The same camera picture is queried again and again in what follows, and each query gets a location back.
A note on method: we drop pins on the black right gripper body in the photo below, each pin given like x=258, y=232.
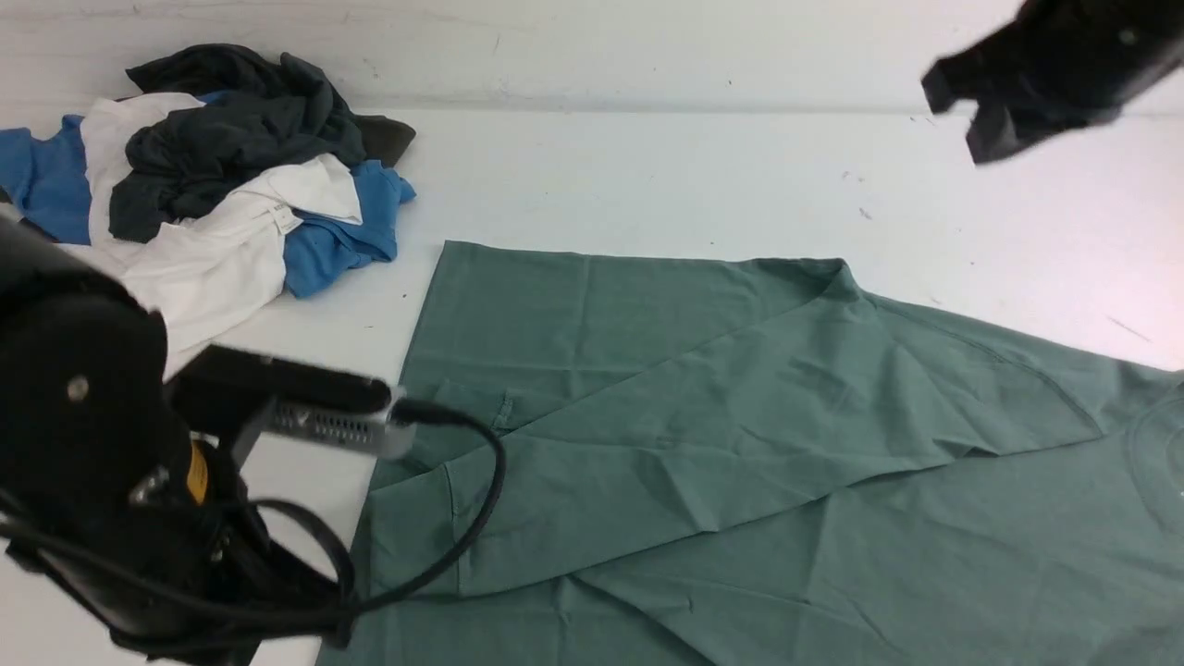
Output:
x=1085, y=57

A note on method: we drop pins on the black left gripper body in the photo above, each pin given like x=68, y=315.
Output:
x=175, y=558

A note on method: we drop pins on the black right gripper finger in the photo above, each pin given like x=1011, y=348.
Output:
x=957, y=78
x=997, y=133

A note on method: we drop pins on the green long-sleeve top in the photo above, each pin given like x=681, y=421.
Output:
x=761, y=463

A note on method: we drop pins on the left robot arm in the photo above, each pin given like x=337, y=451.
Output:
x=83, y=363

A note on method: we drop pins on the white garment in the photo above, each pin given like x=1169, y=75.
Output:
x=204, y=275

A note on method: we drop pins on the blue garment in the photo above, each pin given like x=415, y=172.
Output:
x=322, y=249

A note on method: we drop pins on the dark grey garment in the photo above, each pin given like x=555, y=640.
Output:
x=207, y=120

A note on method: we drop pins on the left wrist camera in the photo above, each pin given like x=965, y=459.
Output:
x=305, y=407

